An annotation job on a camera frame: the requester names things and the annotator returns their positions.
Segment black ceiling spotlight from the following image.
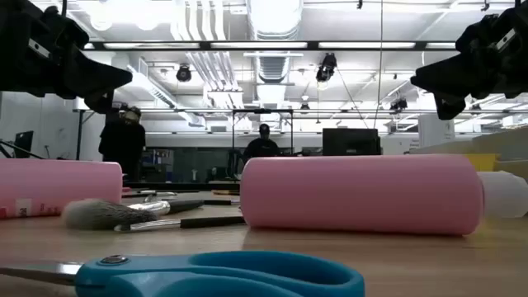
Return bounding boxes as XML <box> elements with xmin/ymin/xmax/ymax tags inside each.
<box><xmin>176</xmin><ymin>63</ymin><xmax>193</xmax><ymax>83</ymax></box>
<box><xmin>389</xmin><ymin>97</ymin><xmax>409</xmax><ymax>113</ymax></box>
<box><xmin>315</xmin><ymin>52</ymin><xmax>338</xmax><ymax>91</ymax></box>

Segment large black monitor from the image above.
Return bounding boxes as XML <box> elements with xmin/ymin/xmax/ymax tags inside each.
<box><xmin>322</xmin><ymin>127</ymin><xmax>382</xmax><ymax>157</ymax></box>

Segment black background rig frame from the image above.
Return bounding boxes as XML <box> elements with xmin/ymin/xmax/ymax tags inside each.
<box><xmin>232</xmin><ymin>107</ymin><xmax>295</xmax><ymax>166</ymax></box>

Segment blue handled scissors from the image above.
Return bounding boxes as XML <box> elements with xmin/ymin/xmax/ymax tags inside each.
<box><xmin>0</xmin><ymin>250</ymin><xmax>366</xmax><ymax>297</ymax></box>

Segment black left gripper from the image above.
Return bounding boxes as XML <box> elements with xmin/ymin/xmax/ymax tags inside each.
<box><xmin>0</xmin><ymin>0</ymin><xmax>133</xmax><ymax>115</ymax></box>

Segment large fluffy brush black handle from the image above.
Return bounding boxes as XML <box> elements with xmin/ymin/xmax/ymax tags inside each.
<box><xmin>60</xmin><ymin>198</ymin><xmax>206</xmax><ymax>231</ymax></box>

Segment thin grey hanging cable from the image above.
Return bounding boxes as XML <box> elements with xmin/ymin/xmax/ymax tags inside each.
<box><xmin>372</xmin><ymin>0</ymin><xmax>384</xmax><ymax>130</ymax></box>

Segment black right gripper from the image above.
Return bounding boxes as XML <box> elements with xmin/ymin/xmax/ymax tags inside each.
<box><xmin>410</xmin><ymin>3</ymin><xmax>528</xmax><ymax>120</ymax></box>

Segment grey plastic basket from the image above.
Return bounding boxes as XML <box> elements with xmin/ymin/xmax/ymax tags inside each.
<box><xmin>472</xmin><ymin>125</ymin><xmax>528</xmax><ymax>181</ymax></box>

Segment white plastic basket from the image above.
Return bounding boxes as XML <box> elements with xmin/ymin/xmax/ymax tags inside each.
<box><xmin>410</xmin><ymin>139</ymin><xmax>475</xmax><ymax>156</ymax></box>

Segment small black monitor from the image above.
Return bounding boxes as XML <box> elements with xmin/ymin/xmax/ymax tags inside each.
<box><xmin>13</xmin><ymin>130</ymin><xmax>35</xmax><ymax>159</ymax></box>

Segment silver ventilation duct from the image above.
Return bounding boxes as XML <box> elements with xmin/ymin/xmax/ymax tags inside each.
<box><xmin>246</xmin><ymin>0</ymin><xmax>304</xmax><ymax>83</ymax></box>

